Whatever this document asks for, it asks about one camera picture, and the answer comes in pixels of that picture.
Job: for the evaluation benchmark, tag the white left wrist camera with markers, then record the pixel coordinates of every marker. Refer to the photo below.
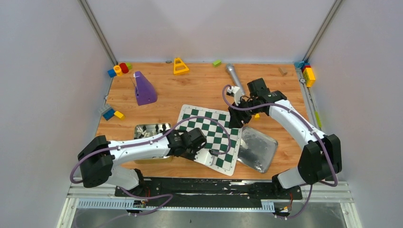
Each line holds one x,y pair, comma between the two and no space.
205,157

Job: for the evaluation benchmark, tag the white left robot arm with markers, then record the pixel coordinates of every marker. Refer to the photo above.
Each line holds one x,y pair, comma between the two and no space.
100,161

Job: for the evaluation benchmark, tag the green block far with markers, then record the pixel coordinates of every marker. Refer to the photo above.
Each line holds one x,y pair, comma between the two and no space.
216,63

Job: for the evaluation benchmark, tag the blue cube block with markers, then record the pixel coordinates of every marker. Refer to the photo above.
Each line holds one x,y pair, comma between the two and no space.
111,73

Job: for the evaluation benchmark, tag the purple metronome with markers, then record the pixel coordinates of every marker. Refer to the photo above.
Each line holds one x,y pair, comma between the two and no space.
145,92

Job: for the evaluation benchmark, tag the red cylinder block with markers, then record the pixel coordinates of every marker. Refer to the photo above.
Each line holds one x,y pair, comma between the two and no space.
124,68

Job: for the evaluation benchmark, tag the yellow triangle block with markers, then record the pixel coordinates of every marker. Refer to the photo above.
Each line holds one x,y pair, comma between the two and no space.
179,67

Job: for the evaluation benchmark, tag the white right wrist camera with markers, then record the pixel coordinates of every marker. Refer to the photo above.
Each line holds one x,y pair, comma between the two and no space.
234,91

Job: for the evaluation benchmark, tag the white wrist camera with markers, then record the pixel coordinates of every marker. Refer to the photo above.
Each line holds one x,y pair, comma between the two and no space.
205,157
234,91

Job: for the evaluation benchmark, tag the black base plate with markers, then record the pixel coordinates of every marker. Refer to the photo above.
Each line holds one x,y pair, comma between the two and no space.
215,193

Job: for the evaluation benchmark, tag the silver tin lid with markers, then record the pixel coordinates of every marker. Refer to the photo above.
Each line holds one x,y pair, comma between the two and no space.
256,149

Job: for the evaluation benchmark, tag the green white chess board mat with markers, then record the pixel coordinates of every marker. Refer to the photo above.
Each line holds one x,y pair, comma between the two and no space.
225,142

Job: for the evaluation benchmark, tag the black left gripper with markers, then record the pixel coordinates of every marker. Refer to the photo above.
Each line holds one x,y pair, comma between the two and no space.
187,154

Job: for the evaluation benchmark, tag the brown wooden block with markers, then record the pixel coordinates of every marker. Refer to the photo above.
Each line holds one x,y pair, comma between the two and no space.
283,71

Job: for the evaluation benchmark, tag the grey brick near left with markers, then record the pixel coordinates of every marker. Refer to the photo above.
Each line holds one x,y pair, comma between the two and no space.
105,108

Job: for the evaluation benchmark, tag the yellow cylinder block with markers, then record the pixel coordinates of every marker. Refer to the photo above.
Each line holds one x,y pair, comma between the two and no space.
118,71

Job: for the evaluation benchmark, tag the yellow red blue brick stack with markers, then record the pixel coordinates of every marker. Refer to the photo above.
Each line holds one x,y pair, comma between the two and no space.
307,72

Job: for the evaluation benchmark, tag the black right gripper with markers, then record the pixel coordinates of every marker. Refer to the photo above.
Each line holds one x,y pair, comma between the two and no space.
236,117

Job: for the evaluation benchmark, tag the yellow cube near left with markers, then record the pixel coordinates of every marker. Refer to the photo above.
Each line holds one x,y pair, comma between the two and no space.
119,115

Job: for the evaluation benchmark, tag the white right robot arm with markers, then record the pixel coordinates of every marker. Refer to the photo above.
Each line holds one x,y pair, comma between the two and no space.
321,153

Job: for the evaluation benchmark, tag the grey microphone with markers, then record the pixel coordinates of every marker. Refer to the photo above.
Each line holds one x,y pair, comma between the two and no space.
232,72

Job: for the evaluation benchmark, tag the blue brick near left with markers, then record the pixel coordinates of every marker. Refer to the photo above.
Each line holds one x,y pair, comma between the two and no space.
107,115

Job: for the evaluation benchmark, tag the gold tin box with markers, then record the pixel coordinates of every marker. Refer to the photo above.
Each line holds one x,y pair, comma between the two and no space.
148,130

